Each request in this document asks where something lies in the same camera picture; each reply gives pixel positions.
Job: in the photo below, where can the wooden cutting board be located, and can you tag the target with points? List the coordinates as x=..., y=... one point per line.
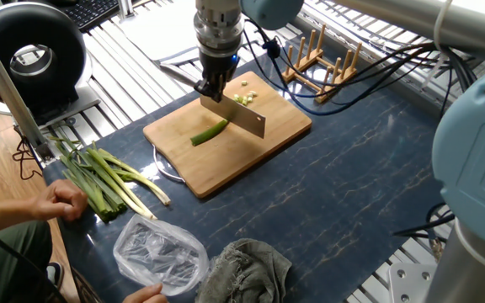
x=234, y=164

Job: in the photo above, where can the aluminium extrusion post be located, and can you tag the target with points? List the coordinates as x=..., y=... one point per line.
x=6, y=88

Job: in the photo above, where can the person's left forearm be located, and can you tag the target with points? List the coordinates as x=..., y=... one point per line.
x=2, y=214

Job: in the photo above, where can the person's left hand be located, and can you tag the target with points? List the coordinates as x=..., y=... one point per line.
x=59, y=201

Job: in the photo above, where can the white blank paper sheet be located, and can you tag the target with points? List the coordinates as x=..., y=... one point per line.
x=158, y=29

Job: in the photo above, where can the silver metal stand post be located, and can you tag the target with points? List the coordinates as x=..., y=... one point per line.
x=125, y=8

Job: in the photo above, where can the green scallion leaves bundle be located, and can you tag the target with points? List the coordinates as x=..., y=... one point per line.
x=99, y=200

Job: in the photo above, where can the clear plastic bag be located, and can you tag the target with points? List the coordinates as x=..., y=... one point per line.
x=162, y=252

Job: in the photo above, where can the grey-green rag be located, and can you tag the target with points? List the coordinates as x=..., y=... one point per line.
x=246, y=273

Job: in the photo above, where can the scallion with white stem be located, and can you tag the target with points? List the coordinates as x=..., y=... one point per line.
x=133, y=198
x=120, y=187
x=150, y=185

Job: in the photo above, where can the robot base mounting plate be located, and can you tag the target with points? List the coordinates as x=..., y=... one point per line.
x=411, y=282

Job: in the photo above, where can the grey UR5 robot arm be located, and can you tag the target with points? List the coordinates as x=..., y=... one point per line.
x=478, y=160

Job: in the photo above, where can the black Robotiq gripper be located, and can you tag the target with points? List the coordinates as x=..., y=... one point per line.
x=219, y=67

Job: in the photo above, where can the dark shoe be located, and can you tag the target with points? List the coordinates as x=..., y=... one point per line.
x=55, y=273

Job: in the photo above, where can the wooden dish rack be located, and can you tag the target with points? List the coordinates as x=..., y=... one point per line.
x=334, y=84

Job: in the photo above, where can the person's right hand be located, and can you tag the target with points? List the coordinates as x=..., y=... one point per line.
x=147, y=295

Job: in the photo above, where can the black keyboard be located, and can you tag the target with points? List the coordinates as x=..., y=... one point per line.
x=91, y=12

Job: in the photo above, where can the single scallion stalk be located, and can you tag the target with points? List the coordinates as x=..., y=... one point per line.
x=209, y=134

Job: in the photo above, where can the dark blue marbled mat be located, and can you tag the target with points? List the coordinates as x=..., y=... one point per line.
x=331, y=189

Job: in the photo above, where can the steel cleaver knife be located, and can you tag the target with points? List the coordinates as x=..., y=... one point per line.
x=242, y=115

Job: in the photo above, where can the grey metal base plate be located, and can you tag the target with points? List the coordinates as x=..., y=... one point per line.
x=82, y=103

